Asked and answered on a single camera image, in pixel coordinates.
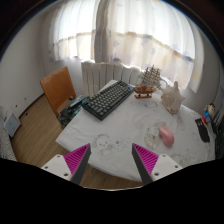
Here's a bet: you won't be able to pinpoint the dark mechanical keyboard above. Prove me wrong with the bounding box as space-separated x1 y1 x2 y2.
82 81 134 120

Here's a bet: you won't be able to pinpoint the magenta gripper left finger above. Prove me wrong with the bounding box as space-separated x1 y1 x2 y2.
42 144 91 185

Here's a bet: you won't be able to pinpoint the white box on floor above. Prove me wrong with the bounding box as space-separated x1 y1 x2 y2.
4 113 21 137

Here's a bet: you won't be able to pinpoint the wooden model sailing ship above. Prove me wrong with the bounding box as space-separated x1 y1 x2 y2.
134 66 160 99

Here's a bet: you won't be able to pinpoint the sheer white curtain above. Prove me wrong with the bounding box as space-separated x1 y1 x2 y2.
48 0 204 91

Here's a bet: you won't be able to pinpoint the small cartoon figurine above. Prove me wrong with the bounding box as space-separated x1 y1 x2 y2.
202 103 215 124

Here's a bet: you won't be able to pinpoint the large white conch shell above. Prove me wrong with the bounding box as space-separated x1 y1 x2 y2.
161 81 185 114

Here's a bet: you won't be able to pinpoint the brown wooden chair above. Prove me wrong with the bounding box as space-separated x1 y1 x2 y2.
40 66 76 117

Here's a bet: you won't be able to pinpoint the pink computer mouse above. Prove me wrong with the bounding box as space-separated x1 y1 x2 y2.
159 126 174 146

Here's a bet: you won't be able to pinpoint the white printed tablecloth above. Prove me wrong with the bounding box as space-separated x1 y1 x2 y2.
55 79 217 183

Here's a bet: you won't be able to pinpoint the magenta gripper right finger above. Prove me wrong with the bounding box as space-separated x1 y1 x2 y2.
132 143 182 185

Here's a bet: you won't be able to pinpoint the white radiator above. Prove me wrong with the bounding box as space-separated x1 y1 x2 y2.
81 60 143 96

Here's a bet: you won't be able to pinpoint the black remote control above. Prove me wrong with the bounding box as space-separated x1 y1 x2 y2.
195 118 210 143

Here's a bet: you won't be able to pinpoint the green items on chair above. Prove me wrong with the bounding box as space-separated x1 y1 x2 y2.
58 95 85 129

